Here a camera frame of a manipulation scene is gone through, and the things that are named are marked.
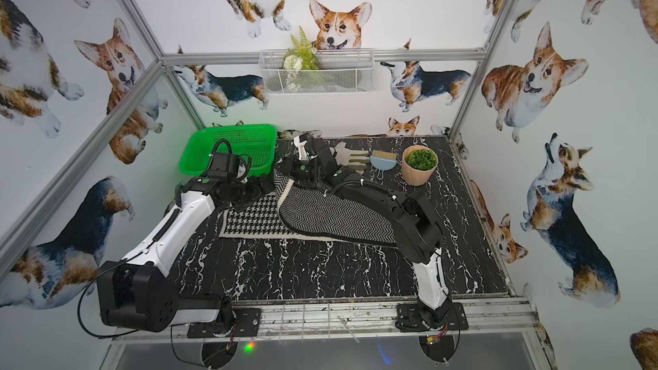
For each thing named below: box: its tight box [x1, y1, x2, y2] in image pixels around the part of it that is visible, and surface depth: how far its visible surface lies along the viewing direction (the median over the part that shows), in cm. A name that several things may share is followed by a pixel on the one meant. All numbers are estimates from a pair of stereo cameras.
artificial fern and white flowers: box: [282, 25, 320, 92], surface depth 84 cm
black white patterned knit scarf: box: [219, 172, 398, 247], surface depth 93 cm
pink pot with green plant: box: [400, 144, 439, 187], surface depth 102 cm
